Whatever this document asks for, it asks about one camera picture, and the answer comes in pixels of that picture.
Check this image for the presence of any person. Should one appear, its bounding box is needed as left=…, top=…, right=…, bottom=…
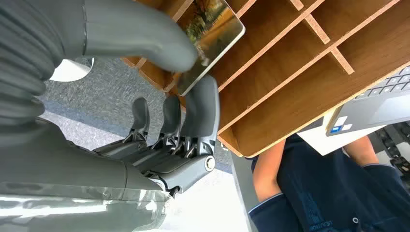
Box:
left=248, top=133, right=410, bottom=232

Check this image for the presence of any white rounded object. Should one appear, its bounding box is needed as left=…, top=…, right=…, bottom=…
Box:
left=49, top=58, right=95, bottom=83

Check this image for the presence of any ribbed grey right arm sleeve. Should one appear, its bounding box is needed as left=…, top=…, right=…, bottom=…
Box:
left=0, top=0, right=66, bottom=145

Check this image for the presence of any wooden compartment organizer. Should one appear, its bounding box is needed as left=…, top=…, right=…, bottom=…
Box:
left=121, top=0, right=410, bottom=159

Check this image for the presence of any grey laptop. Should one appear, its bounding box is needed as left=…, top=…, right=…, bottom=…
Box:
left=326, top=65, right=410, bottom=137

